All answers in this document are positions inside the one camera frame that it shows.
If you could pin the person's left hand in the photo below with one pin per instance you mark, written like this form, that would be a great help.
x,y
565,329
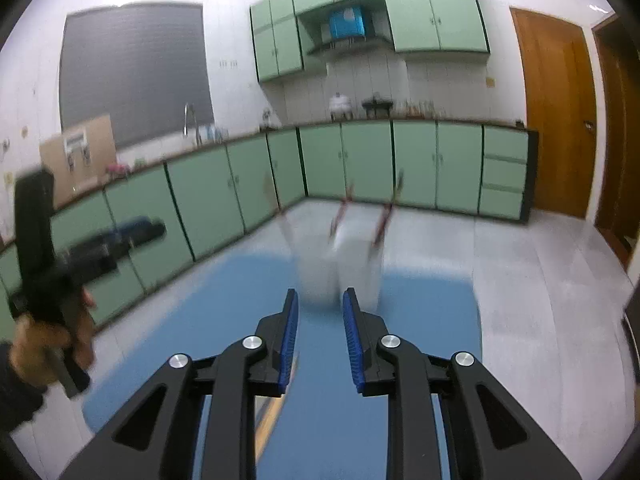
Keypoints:
x,y
35,342

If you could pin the green base cabinets with counter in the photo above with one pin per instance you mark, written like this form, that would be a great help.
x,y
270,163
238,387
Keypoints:
x,y
210,195

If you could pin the white bracket on board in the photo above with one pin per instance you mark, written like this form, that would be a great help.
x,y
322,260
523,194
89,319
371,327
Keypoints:
x,y
76,150

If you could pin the metal sink faucet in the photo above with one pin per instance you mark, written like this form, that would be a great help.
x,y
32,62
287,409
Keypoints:
x,y
190,117

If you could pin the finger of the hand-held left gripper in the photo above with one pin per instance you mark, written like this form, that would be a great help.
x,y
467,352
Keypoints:
x,y
140,231

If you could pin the grey window blind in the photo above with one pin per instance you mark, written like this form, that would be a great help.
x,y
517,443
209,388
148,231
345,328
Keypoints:
x,y
135,70

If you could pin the wall socket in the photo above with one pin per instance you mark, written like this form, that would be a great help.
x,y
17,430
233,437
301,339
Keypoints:
x,y
228,63

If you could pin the white cooking pot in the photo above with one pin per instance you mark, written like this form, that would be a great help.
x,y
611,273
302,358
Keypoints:
x,y
340,105

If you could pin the wooden door in frame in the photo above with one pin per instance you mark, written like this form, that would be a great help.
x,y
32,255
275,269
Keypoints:
x,y
620,150

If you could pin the pink cloth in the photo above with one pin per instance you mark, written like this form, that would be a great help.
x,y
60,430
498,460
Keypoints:
x,y
118,168

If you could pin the bottles beside sink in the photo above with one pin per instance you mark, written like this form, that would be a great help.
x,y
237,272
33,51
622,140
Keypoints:
x,y
210,134

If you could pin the range hood with blue film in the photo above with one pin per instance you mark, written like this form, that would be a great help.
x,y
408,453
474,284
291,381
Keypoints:
x,y
347,25

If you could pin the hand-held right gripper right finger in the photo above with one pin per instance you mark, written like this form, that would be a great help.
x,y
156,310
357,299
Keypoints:
x,y
352,345

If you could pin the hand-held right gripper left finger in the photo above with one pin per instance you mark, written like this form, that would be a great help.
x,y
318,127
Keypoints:
x,y
289,345

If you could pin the green wall cabinets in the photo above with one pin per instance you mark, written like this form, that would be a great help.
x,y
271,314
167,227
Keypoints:
x,y
430,15

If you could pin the kettle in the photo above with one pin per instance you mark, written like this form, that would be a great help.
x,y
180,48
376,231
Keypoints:
x,y
267,119

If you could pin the black wok with lid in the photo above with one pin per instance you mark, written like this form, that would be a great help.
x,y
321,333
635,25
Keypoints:
x,y
377,105

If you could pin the blue tablecloth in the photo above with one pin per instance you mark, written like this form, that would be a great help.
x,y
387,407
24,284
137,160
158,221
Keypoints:
x,y
200,310

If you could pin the person's left forearm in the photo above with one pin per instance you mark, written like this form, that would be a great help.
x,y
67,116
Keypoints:
x,y
15,400

